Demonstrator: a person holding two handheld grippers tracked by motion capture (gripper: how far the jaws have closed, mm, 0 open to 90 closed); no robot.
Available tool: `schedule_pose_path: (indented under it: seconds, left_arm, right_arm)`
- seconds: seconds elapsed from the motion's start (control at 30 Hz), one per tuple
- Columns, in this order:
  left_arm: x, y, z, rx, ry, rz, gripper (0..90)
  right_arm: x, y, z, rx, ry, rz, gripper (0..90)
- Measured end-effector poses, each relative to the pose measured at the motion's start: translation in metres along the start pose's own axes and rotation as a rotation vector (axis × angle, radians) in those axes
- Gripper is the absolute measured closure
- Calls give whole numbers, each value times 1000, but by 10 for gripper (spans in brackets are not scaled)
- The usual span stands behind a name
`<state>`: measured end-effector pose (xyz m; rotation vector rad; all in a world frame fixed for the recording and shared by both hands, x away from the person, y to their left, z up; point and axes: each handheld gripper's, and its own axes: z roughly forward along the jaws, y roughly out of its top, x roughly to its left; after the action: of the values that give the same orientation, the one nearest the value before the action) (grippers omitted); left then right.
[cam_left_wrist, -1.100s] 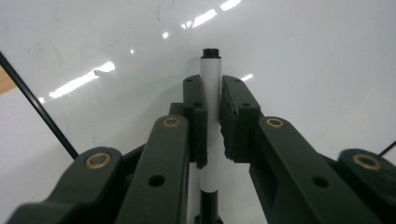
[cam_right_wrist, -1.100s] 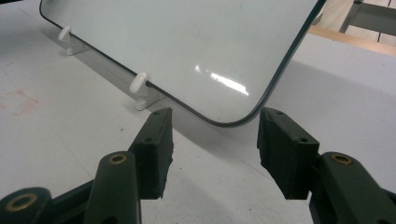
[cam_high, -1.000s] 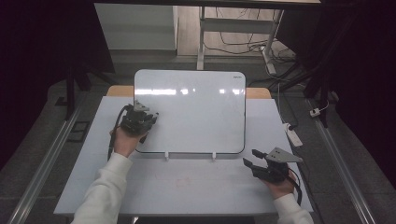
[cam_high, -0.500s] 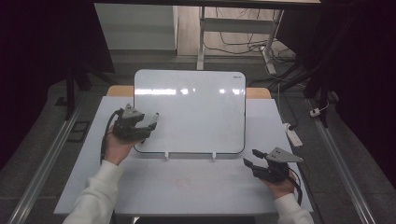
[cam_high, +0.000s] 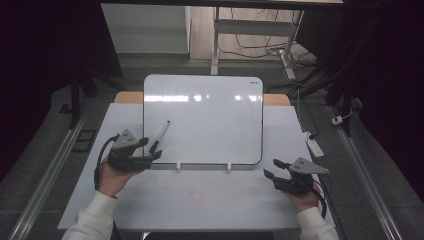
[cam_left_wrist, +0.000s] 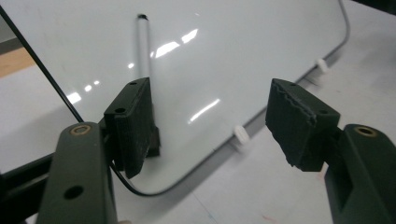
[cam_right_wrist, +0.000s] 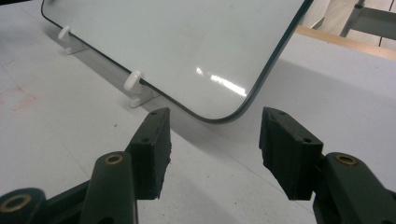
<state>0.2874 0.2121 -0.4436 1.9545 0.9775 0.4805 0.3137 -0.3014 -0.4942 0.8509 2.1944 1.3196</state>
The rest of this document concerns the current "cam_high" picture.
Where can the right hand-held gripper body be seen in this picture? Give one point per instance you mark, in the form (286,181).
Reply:
(296,183)

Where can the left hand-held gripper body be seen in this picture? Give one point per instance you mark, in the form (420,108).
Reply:
(128,158)

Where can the black and white marker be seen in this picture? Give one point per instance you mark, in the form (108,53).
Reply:
(160,136)

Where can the white whiteboard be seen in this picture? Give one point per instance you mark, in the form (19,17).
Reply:
(206,133)

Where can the person's right hand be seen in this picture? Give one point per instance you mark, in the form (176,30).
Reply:
(305,201)

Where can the person's left hand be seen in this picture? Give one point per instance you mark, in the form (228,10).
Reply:
(113,181)

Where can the white whiteboard foot clip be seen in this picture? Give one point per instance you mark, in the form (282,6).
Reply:
(229,167)
(178,167)

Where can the white power strip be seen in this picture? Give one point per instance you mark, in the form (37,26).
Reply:
(314,145)

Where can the wooden table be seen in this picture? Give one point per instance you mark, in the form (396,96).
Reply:
(128,97)

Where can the white table cover sheet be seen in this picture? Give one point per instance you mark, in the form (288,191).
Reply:
(206,200)

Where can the small white adapter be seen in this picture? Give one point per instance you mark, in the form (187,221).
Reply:
(337,120)

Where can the black metal stand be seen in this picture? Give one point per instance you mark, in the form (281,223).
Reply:
(76,96)
(343,86)

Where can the white cabinet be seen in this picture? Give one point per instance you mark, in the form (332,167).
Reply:
(146,30)

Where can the black floor frame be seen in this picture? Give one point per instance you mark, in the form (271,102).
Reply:
(84,141)

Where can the aluminium rail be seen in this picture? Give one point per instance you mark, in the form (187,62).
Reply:
(366,180)
(50,173)

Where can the white desk frame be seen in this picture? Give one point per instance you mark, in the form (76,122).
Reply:
(253,27)

